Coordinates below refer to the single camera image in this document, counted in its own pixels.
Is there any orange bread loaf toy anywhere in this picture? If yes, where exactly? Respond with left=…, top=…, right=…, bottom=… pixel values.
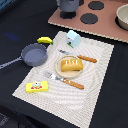
left=61, top=59, right=83, bottom=71

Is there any yellow toy banana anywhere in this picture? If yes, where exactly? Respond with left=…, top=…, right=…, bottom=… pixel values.
left=37, top=37, right=53, bottom=44

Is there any grey pan with handle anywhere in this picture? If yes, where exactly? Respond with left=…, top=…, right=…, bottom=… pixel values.
left=0, top=43, right=48, bottom=69

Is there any yellow butter box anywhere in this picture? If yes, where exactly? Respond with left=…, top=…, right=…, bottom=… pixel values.
left=26, top=81, right=48, bottom=93

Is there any dark grey pot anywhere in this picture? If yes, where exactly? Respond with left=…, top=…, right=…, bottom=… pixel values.
left=56, top=0, right=79, bottom=12

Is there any round wooden plate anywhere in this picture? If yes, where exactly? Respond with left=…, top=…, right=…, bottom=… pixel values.
left=55, top=55, right=82, bottom=79

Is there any beige woven placemat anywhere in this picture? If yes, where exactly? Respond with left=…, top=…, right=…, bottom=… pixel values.
left=13, top=31, right=114, bottom=128

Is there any salmon pink board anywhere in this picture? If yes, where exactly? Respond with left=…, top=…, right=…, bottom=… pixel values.
left=48, top=0, right=128, bottom=43

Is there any beige bowl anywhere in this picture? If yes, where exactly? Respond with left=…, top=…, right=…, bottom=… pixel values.
left=116, top=4, right=128, bottom=30

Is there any fork with wooden handle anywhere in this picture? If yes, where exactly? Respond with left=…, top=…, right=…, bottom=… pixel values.
left=43, top=72, right=84, bottom=90

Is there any knife with wooden handle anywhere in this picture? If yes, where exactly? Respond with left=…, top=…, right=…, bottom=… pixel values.
left=58, top=49, right=97, bottom=63

